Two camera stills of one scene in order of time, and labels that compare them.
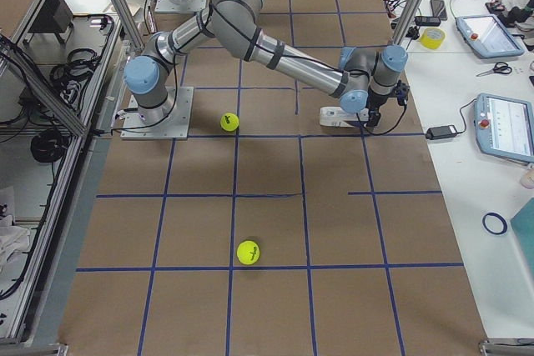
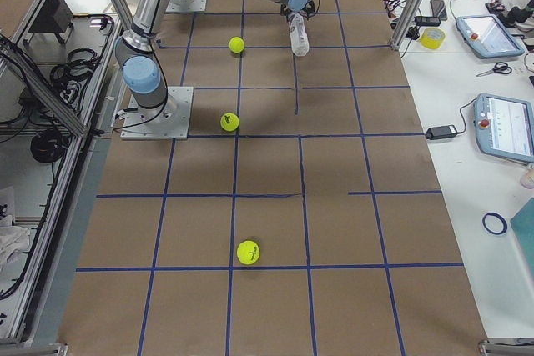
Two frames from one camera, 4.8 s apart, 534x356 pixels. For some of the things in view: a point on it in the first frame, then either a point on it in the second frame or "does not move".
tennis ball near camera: x=248 y=252 does not move
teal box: x=523 y=227 does not move
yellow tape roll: x=432 y=37 does not move
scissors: x=500 y=67 does not move
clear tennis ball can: x=335 y=117 -> x=299 y=38
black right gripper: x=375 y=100 -> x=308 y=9
